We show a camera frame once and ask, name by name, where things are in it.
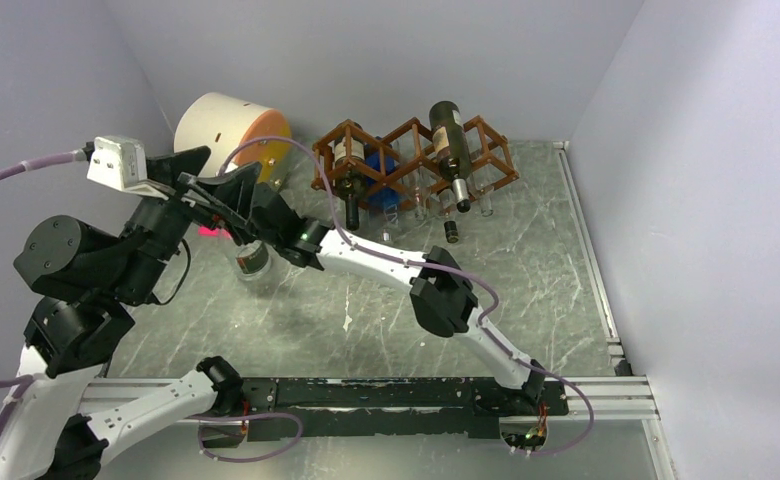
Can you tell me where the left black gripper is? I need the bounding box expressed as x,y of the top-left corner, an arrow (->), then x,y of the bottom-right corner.
115,145 -> 265,300

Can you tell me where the clear round bottle black label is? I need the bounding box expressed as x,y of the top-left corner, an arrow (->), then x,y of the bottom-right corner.
233,241 -> 272,281

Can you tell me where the dark green wine bottle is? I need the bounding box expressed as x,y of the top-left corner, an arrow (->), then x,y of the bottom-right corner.
333,135 -> 366,232

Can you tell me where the blue square glass bottle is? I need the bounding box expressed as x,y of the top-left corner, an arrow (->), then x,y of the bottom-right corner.
363,137 -> 408,243

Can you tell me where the brown wooden wine rack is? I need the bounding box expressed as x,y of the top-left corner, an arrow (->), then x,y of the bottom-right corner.
311,115 -> 509,202

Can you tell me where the clear bottle black gold cap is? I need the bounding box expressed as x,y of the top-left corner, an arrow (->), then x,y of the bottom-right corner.
426,170 -> 461,244

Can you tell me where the olive wine bottle gold label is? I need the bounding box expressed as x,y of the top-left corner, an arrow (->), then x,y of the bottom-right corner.
429,100 -> 472,213

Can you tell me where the small clear glass bottle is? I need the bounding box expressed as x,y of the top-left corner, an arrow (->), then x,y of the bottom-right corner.
470,144 -> 518,217

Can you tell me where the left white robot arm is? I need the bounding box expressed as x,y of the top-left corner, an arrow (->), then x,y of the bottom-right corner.
0,147 -> 246,479

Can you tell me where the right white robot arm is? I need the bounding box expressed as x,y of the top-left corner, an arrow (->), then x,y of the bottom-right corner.
176,165 -> 546,414

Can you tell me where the cream and orange cylinder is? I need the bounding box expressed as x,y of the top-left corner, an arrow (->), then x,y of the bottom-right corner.
173,92 -> 291,189

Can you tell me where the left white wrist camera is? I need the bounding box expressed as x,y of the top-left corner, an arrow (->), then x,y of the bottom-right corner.
87,135 -> 166,199

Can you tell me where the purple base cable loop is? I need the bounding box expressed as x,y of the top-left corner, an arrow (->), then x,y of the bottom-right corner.
196,411 -> 304,465

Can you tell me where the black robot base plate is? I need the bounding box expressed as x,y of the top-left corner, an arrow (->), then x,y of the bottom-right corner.
175,376 -> 570,444

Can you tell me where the aluminium frame rail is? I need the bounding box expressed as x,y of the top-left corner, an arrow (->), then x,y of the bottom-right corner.
79,372 -> 675,479

